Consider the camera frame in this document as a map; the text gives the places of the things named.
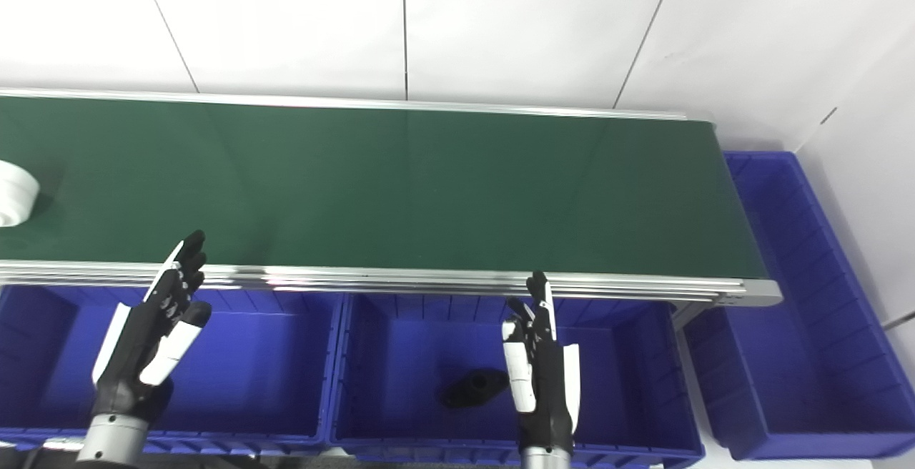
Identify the blue plastic bin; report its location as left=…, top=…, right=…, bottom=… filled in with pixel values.
left=329, top=292, right=706, bottom=469
left=683, top=151, right=915, bottom=461
left=0, top=285, right=345, bottom=455

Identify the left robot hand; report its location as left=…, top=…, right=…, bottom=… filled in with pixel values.
left=92, top=229, right=212, bottom=424

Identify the white cylindrical plastic part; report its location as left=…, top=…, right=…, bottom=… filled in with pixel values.
left=0, top=160, right=41, bottom=227

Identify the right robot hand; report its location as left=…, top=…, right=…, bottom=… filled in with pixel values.
left=500, top=271, right=582, bottom=455

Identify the green conveyor belt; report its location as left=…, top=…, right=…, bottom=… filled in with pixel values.
left=0, top=95, right=770, bottom=281

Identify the black plastic part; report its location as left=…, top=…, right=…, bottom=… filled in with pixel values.
left=438, top=368, right=512, bottom=410

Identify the aluminium conveyor side rail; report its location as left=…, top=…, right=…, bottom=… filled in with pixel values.
left=0, top=87, right=716, bottom=124
left=0, top=260, right=784, bottom=307

